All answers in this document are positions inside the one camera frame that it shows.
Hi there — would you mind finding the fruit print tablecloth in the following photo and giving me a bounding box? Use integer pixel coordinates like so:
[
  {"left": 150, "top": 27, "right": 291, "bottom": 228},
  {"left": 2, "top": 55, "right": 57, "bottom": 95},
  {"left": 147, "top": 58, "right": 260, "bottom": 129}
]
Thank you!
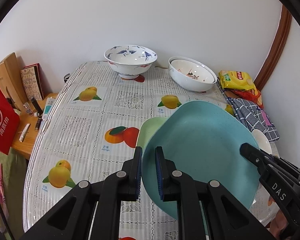
[{"left": 22, "top": 60, "right": 278, "bottom": 240}]

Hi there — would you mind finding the yellow chip bag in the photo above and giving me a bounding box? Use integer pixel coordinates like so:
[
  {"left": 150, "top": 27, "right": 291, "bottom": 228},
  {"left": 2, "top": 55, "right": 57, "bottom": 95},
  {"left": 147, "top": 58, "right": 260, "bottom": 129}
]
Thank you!
[{"left": 218, "top": 70, "right": 256, "bottom": 90}]

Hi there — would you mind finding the large white bowl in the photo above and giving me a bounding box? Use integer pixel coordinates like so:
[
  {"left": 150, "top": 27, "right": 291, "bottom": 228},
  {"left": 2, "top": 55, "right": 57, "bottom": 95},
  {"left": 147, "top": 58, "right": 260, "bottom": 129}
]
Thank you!
[{"left": 168, "top": 56, "right": 217, "bottom": 92}]

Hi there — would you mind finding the red patterned box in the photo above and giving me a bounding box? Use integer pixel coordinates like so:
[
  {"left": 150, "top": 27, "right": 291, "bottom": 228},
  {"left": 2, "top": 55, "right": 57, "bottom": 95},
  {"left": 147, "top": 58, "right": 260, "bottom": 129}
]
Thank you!
[{"left": 20, "top": 63, "right": 45, "bottom": 101}]

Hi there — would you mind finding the inner white patterned bowl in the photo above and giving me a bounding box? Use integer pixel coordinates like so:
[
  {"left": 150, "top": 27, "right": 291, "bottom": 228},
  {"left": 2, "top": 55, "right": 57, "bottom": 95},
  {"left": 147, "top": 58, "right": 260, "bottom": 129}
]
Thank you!
[{"left": 171, "top": 59, "right": 216, "bottom": 83}]

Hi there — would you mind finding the grey checked folded cloth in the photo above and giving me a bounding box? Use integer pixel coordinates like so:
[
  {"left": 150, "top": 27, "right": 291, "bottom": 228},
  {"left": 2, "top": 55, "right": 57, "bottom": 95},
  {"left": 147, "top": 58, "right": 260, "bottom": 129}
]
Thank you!
[{"left": 217, "top": 80, "right": 280, "bottom": 142}]

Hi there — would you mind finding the blue square plate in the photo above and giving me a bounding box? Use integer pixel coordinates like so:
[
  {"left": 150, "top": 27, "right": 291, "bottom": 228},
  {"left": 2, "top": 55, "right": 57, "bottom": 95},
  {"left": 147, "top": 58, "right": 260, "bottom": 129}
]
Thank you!
[{"left": 142, "top": 100, "right": 260, "bottom": 219}]

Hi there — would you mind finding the brown wooden door frame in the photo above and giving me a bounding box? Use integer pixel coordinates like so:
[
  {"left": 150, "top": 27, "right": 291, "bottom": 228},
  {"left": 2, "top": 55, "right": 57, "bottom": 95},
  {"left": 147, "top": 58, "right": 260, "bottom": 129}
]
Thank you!
[{"left": 254, "top": 5, "right": 292, "bottom": 91}]

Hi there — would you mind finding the blue patterned footed bowl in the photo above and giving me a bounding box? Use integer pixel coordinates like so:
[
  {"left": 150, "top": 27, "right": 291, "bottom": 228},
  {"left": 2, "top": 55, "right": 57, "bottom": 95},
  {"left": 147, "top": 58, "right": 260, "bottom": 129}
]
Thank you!
[{"left": 104, "top": 44, "right": 158, "bottom": 80}]

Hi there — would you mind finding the wooden side table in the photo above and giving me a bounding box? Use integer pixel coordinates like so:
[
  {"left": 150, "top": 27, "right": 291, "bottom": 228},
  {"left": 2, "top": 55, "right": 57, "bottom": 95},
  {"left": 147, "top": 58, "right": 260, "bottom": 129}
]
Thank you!
[{"left": 11, "top": 93, "right": 59, "bottom": 161}]

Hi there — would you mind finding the person's right hand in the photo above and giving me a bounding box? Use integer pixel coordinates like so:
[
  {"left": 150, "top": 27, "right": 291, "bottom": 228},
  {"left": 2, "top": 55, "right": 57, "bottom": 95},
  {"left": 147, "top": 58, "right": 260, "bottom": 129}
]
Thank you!
[{"left": 269, "top": 210, "right": 288, "bottom": 239}]

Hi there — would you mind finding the red paper bag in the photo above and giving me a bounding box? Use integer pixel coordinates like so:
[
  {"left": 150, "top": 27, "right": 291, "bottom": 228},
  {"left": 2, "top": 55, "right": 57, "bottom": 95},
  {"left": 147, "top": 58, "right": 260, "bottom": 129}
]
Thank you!
[{"left": 0, "top": 90, "right": 20, "bottom": 155}]

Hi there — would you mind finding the red chip bag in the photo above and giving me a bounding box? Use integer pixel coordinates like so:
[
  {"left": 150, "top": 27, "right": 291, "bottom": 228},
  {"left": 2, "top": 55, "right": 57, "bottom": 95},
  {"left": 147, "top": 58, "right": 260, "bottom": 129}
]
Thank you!
[{"left": 228, "top": 89, "right": 264, "bottom": 109}]

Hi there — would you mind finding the green square plate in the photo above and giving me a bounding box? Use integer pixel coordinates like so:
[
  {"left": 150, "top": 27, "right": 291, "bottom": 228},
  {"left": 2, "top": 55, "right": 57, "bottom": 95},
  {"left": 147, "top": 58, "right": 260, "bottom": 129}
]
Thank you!
[{"left": 136, "top": 117, "right": 167, "bottom": 152}]

